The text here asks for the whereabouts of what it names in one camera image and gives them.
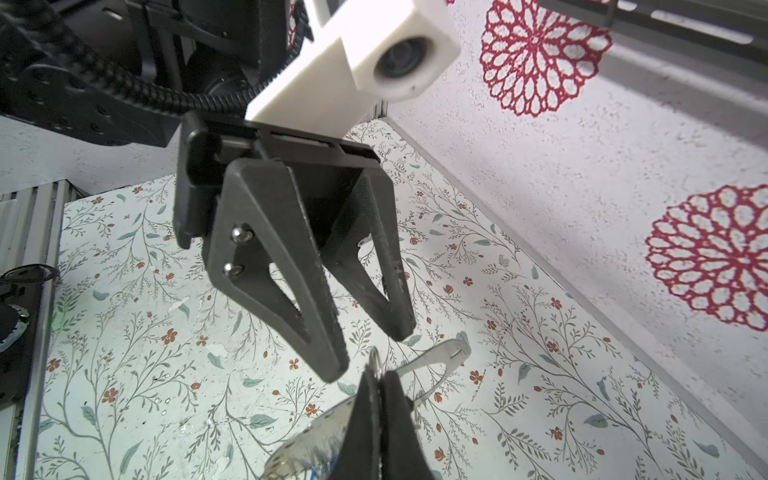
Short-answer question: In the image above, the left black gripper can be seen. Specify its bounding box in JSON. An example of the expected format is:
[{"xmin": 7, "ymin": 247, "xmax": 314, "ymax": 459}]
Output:
[{"xmin": 172, "ymin": 109, "xmax": 418, "ymax": 384}]

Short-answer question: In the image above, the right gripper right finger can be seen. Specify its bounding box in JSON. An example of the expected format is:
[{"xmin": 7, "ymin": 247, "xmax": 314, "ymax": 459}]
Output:
[{"xmin": 379, "ymin": 371, "xmax": 434, "ymax": 480}]

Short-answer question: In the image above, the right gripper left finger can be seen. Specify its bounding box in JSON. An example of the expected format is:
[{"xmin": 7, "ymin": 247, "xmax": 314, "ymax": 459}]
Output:
[{"xmin": 328, "ymin": 368, "xmax": 381, "ymax": 480}]

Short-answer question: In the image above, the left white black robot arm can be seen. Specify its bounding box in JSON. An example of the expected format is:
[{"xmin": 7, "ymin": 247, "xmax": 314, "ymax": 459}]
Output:
[{"xmin": 2, "ymin": 1, "xmax": 415, "ymax": 382}]

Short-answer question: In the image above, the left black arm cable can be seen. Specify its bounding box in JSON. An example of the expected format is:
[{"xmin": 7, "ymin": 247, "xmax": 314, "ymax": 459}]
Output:
[{"xmin": 0, "ymin": 0, "xmax": 313, "ymax": 118}]

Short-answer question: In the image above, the black slotted wall shelf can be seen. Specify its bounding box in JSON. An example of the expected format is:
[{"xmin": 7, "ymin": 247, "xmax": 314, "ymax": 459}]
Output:
[{"xmin": 539, "ymin": 1, "xmax": 767, "ymax": 69}]

